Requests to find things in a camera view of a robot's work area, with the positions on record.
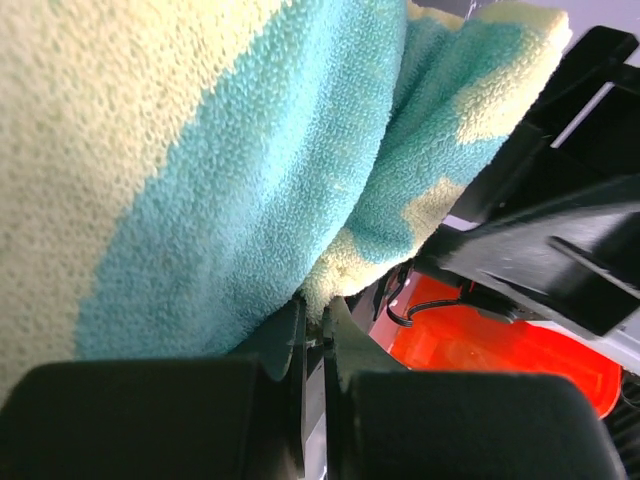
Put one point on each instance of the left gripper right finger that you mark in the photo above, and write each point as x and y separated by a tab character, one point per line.
385	421

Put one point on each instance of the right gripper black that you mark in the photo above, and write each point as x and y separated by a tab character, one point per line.
547	216

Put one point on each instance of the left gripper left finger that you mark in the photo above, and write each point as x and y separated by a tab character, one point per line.
239	416

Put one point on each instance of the teal and yellow towel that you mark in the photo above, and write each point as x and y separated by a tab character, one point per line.
173	172

